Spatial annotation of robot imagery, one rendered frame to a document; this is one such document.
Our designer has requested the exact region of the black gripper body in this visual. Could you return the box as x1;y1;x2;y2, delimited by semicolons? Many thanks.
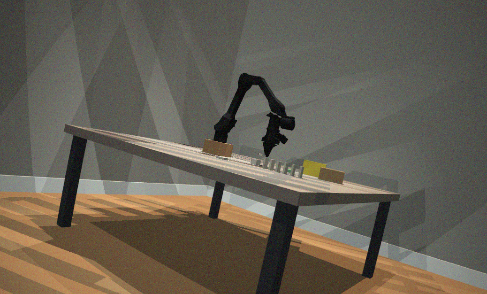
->
261;125;280;145

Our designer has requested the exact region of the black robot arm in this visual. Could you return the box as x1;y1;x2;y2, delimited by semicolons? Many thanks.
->
212;73;295;143

